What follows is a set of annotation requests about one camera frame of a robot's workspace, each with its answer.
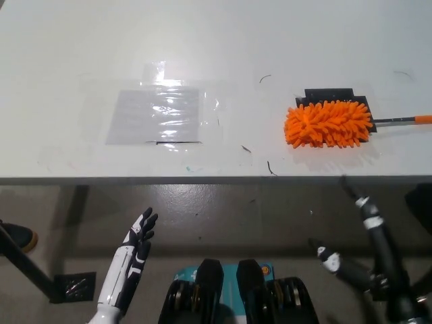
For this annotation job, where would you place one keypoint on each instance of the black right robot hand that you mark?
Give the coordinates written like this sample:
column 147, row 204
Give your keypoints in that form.
column 379, row 243

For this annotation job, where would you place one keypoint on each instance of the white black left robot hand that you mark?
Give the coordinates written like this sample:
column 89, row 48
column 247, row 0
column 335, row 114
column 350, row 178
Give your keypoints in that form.
column 118, row 270

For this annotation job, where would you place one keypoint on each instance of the orange microfiber telescopic duster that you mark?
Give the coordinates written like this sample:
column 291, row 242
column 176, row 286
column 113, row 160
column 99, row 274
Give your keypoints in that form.
column 320, row 125

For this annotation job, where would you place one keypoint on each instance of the black tape patch on desk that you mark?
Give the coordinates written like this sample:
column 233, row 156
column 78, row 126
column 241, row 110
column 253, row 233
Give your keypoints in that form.
column 320, row 94

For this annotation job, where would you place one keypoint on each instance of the black tape patch on floor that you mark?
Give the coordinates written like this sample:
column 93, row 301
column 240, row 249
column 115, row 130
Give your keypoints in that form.
column 74, row 287

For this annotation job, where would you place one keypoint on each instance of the black slanted metal bar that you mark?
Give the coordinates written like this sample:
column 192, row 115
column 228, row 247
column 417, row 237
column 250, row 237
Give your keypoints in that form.
column 27, row 266

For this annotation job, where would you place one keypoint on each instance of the black shoe with tan sole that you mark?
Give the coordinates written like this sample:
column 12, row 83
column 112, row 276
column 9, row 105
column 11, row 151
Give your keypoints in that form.
column 18, row 236

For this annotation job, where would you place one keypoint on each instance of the grey sheet under clear tape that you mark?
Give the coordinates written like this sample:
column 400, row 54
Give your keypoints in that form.
column 135, row 118

